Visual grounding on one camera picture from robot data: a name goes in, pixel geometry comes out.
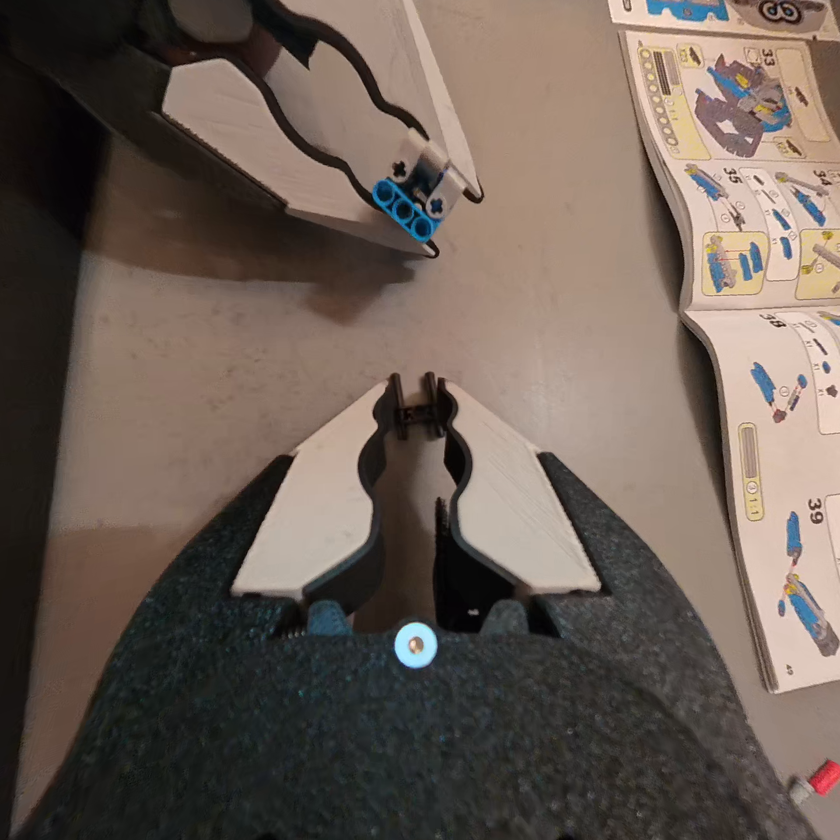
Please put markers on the sticker sheet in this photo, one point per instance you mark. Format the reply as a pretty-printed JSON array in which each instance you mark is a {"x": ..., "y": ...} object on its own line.
[{"x": 722, "y": 13}]

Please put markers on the black pin connector piece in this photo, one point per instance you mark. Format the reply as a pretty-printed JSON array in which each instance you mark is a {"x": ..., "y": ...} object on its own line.
[{"x": 417, "y": 415}]

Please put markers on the pile of small building pieces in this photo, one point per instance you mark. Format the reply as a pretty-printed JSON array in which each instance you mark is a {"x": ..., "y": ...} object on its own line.
[{"x": 820, "y": 781}]

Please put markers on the instruction booklet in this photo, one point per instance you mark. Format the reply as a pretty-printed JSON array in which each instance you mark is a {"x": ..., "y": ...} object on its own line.
[{"x": 754, "y": 262}]

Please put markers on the black perforated panel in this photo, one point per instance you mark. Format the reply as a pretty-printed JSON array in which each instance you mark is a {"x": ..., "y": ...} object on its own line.
[{"x": 26, "y": 394}]

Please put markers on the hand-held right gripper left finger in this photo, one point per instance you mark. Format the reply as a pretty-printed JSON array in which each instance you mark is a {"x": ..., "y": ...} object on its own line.
[{"x": 308, "y": 525}]

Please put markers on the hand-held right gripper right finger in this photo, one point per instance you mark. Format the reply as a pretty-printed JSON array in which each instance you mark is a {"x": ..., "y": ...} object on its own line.
[{"x": 525, "y": 525}]

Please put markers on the blue grey yellow brick assembly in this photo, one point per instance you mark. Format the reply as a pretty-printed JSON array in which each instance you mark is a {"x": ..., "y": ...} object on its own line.
[{"x": 400, "y": 210}]

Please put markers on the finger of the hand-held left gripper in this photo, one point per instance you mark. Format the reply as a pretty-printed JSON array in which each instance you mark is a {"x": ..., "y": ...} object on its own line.
[
  {"x": 420, "y": 72},
  {"x": 262, "y": 144}
]

